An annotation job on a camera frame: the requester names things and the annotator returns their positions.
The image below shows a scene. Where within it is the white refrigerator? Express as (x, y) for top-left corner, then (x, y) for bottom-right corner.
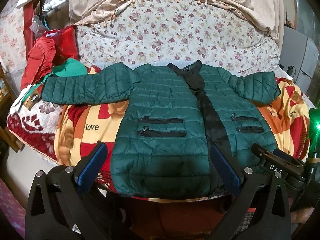
(279, 27), (319, 94)

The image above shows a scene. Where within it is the teal green garment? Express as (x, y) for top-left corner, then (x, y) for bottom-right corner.
(40, 58), (88, 84)

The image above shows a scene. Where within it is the red orange love blanket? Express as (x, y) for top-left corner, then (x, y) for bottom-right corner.
(55, 77), (310, 193)

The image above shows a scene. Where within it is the dark green puffer jacket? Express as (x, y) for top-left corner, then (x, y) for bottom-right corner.
(42, 61), (280, 199)

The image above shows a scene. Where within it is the floral white quilt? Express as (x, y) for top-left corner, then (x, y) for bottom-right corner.
(76, 0), (280, 75)

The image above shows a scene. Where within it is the red white floral blanket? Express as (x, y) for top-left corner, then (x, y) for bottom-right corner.
(7, 100), (62, 164)

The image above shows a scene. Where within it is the clear plastic bag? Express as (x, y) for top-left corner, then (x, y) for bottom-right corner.
(41, 0), (67, 18)

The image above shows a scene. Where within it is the red padded jacket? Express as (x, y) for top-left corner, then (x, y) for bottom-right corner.
(20, 37), (56, 90)

